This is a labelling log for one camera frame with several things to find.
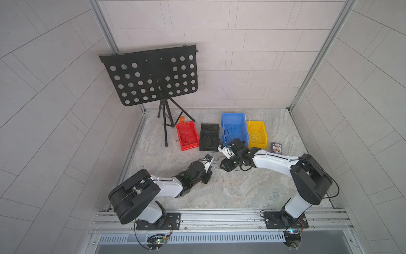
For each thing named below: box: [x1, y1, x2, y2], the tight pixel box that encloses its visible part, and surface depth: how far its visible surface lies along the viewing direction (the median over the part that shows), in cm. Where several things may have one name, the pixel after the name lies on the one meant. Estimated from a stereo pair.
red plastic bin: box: [176, 120, 200, 152], surface depth 101 cm
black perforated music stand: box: [98, 44, 199, 148], surface depth 74 cm
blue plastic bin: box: [220, 112, 249, 148], surface depth 107 cm
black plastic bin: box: [199, 123, 220, 152], surface depth 104 cm
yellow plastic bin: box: [246, 120, 268, 149], surface depth 101 cm
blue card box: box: [271, 141, 283, 155], surface depth 95 cm
